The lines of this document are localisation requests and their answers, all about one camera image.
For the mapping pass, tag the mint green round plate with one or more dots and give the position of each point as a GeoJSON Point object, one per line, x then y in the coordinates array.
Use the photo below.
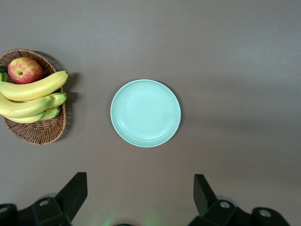
{"type": "Point", "coordinates": [145, 113]}

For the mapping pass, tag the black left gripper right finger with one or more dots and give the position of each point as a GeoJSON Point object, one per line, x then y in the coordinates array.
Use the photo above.
{"type": "Point", "coordinates": [205, 197]}

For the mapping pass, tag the red yellow apple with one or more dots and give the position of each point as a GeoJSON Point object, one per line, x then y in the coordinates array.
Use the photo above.
{"type": "Point", "coordinates": [23, 68]}

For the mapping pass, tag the large yellow banana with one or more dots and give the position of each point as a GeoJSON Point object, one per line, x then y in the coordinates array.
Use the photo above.
{"type": "Point", "coordinates": [35, 88]}

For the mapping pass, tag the brown tablecloth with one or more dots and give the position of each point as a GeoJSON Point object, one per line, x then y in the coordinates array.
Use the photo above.
{"type": "Point", "coordinates": [211, 47]}

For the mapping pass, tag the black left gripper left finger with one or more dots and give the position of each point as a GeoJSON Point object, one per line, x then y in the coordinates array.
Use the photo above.
{"type": "Point", "coordinates": [70, 197]}

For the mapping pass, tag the yellow banana green tip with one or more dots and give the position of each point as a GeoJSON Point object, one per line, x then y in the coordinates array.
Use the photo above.
{"type": "Point", "coordinates": [23, 108]}
{"type": "Point", "coordinates": [53, 113]}
{"type": "Point", "coordinates": [58, 99]}
{"type": "Point", "coordinates": [28, 119]}

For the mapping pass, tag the brown wicker basket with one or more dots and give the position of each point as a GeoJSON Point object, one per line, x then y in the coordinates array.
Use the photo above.
{"type": "Point", "coordinates": [35, 134]}

